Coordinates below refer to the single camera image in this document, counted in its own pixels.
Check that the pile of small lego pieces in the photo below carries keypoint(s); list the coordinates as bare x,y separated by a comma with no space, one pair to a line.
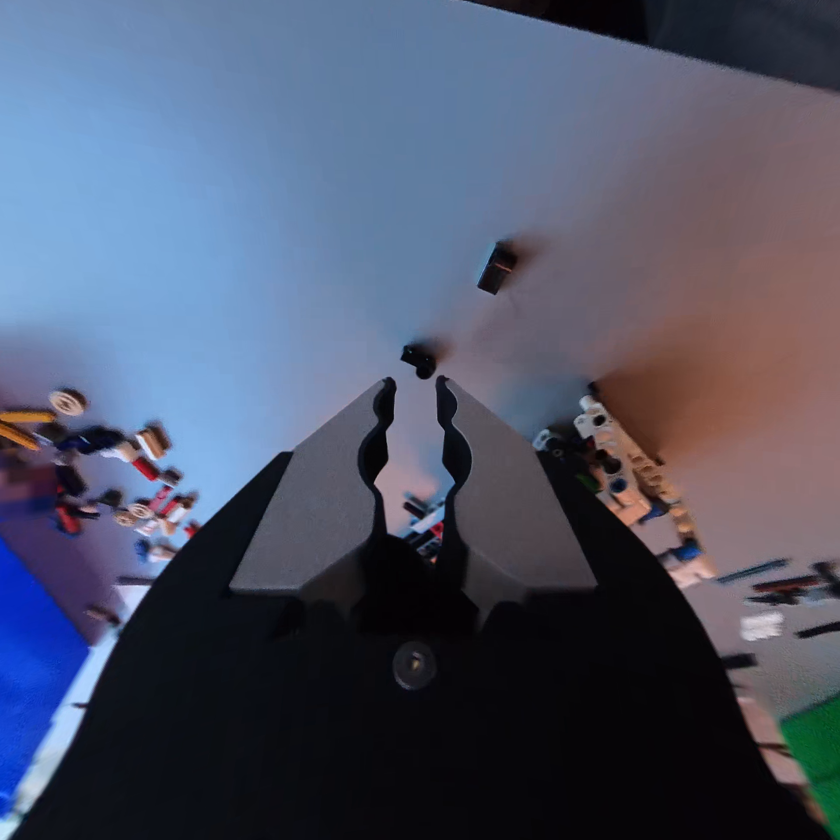
105,459

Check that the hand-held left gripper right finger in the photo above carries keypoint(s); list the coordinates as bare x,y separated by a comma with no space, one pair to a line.
518,518

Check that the dark brown lego axle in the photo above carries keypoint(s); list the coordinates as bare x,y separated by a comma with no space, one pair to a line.
784,585

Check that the green sheet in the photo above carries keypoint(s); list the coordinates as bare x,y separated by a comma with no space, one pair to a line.
817,754

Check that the blue tray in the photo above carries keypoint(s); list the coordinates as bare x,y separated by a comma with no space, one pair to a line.
33,656

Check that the black and red lego subassembly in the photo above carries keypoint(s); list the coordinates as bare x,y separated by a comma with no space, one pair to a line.
423,525

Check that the white and black lego chassis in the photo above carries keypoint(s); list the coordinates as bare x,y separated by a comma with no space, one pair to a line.
600,420

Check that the long grey lego axle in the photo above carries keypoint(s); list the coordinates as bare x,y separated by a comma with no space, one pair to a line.
754,571

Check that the small black lego connector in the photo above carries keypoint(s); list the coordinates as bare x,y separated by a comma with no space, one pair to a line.
415,355

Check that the black rectangular lego piece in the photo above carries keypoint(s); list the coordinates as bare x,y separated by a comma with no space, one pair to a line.
497,268

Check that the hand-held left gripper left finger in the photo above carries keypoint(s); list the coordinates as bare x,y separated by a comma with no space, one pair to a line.
302,518

